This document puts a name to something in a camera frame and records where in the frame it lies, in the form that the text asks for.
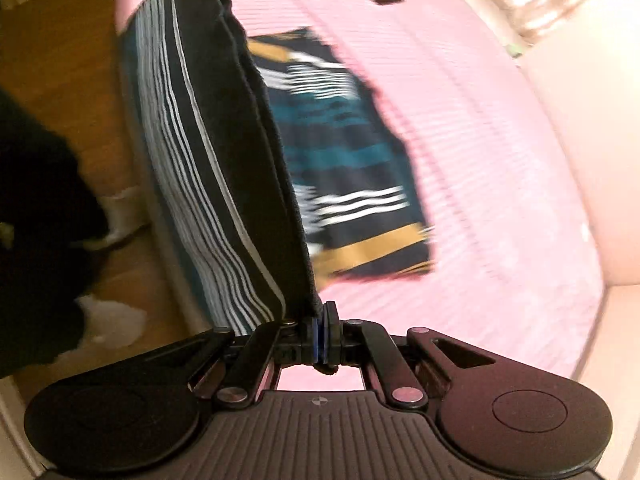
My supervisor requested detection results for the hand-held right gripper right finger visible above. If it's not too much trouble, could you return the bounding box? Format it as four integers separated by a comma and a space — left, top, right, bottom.
319, 301, 497, 410

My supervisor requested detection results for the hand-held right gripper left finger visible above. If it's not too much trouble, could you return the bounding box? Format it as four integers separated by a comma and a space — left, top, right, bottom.
186, 316, 319, 410

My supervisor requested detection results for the pink bed sheet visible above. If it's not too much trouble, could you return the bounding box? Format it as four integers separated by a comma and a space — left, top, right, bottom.
114, 0, 622, 392

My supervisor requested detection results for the striped navy teal shirt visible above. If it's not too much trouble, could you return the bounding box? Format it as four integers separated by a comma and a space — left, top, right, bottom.
117, 0, 437, 377

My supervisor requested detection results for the white sock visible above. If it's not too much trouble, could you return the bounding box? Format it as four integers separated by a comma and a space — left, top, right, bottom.
74, 294, 149, 350

